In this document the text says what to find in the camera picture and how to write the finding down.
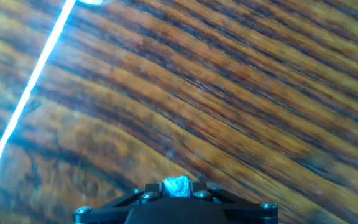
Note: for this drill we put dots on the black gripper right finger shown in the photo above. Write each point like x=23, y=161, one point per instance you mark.
x=241, y=209

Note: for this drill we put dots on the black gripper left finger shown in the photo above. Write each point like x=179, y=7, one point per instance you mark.
x=117, y=207

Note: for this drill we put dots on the white paper ball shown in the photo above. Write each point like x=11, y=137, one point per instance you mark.
x=176, y=186

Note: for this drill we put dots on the clear glass cup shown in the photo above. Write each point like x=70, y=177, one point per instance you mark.
x=93, y=2

